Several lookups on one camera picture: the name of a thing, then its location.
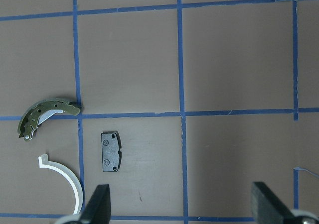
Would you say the black brake pad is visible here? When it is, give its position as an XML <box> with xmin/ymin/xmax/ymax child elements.
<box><xmin>101</xmin><ymin>131</ymin><xmax>122</xmax><ymax>172</ymax></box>

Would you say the white curved plastic bracket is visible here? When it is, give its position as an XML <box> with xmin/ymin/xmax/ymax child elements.
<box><xmin>38</xmin><ymin>153</ymin><xmax>84</xmax><ymax>215</ymax></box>

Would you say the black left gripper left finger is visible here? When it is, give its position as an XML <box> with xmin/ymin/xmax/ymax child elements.
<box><xmin>78</xmin><ymin>184</ymin><xmax>110</xmax><ymax>224</ymax></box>

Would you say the olive metal brake shoe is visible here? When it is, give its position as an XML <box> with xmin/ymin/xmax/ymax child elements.
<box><xmin>17</xmin><ymin>98</ymin><xmax>81</xmax><ymax>142</ymax></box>

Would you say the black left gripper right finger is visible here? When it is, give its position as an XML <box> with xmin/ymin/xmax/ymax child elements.
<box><xmin>251</xmin><ymin>182</ymin><xmax>295</xmax><ymax>224</ymax></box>

